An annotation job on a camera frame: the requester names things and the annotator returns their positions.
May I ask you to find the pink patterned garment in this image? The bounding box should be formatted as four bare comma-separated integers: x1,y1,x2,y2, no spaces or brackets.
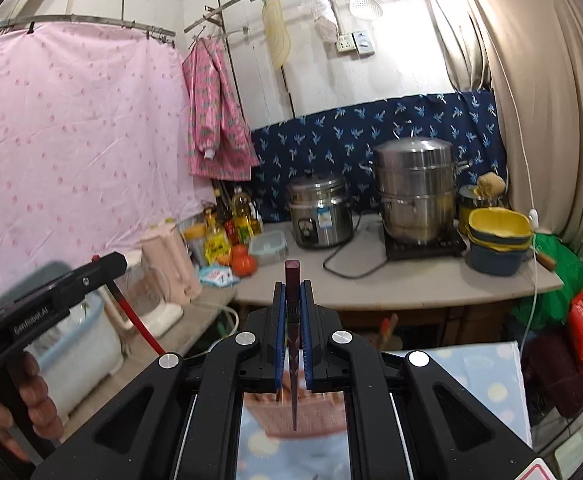
182,37,260,181

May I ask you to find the white blender jug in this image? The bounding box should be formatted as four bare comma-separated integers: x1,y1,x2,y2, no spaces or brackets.
106,250,185,338

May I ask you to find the maroon cloth bundle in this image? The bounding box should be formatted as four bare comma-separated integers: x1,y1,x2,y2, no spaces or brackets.
521,330,583,418

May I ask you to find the steel steamer pot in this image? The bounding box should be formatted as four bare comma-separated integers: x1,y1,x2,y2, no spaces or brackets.
371,137,472,247

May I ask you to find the black induction cooker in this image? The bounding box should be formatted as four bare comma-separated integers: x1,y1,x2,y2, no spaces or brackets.
384,232,467,261

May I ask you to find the cooking oil bottle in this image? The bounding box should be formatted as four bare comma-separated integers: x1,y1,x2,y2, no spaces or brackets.
232,187,261,243

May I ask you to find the black power cable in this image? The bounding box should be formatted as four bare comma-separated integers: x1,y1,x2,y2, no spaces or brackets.
323,220,389,279

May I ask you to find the wet wipes packet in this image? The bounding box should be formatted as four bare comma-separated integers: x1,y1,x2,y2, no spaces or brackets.
199,265,240,288

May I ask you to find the yellow plastic basin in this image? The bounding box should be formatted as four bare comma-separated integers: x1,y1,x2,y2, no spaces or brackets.
469,208,532,243

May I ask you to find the clear food container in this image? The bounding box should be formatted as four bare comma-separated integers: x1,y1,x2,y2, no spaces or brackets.
248,230,287,265

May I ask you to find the dark red chopstick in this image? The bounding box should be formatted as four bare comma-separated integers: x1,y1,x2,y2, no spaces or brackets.
284,258,303,431

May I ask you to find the pink thermos jug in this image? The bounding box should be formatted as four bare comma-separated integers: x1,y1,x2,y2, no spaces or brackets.
142,222,202,306

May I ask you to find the pink perforated utensil holder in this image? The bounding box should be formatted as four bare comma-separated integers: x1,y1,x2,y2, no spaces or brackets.
244,390,347,441

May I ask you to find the green plastic bag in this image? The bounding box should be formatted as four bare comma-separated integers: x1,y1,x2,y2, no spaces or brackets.
509,232,583,331

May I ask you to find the red tomato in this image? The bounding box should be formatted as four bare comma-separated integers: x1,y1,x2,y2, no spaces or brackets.
230,245,257,276

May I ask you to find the yellow hanging scrubber pad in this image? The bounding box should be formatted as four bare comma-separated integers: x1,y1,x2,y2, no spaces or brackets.
262,0,292,68

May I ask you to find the yellow labelled tin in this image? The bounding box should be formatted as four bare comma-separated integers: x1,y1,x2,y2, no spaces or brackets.
204,215,232,266

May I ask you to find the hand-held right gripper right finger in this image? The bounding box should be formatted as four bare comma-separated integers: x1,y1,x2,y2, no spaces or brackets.
299,280,559,480

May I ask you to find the blue leaf-print cloth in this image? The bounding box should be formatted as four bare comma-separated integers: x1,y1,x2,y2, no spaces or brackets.
252,91,507,223

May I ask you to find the loofah scrubber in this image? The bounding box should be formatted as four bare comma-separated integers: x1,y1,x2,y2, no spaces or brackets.
476,172,505,201

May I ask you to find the white wall socket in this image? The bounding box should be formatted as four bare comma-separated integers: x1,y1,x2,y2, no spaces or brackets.
335,30,375,56

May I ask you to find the pale blue plastic tub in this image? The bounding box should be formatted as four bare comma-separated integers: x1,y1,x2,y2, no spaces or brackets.
36,292,125,386

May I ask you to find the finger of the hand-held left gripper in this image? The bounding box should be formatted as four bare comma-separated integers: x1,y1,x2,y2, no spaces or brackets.
14,252,127,311

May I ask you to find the person's left hand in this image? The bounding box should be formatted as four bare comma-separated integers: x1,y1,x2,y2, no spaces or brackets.
0,352,65,463

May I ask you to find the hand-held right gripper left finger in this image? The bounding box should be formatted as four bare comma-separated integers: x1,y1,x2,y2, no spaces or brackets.
32,281,288,480

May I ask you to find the beige curtain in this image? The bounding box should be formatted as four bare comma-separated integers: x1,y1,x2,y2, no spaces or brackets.
424,0,583,286

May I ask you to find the pink dotted curtain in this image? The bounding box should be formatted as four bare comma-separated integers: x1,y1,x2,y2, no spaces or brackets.
0,22,217,296

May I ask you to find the metal curtain rail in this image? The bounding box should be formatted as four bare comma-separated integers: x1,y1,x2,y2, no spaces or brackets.
0,14,177,37

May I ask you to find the steel rice cooker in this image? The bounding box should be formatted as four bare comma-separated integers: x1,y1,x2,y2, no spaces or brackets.
286,175,355,250

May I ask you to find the white hanging cloth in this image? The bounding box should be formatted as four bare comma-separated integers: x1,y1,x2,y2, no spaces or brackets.
299,0,339,43

